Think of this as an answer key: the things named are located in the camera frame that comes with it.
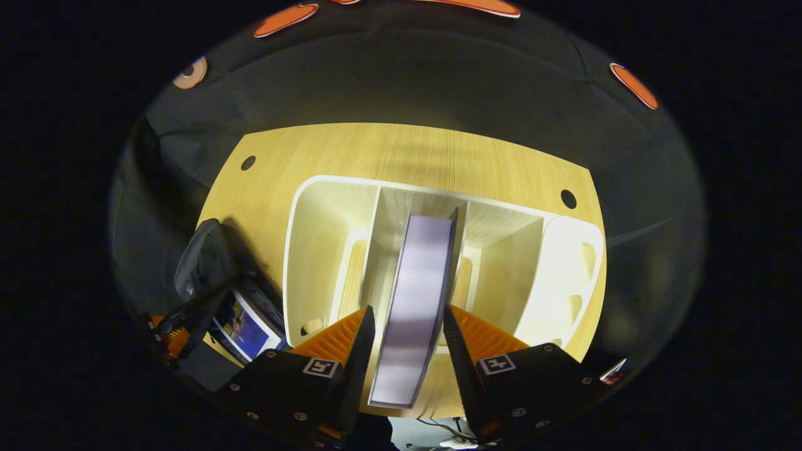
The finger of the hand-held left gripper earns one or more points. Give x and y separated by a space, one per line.
170 338

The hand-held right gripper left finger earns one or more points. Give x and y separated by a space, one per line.
357 369

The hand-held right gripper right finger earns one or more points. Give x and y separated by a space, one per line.
460 369

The black schoolbag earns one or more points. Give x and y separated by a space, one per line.
203 263

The portrait cover book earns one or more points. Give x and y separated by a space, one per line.
413 300

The white bookshelf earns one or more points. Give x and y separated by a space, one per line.
319 250

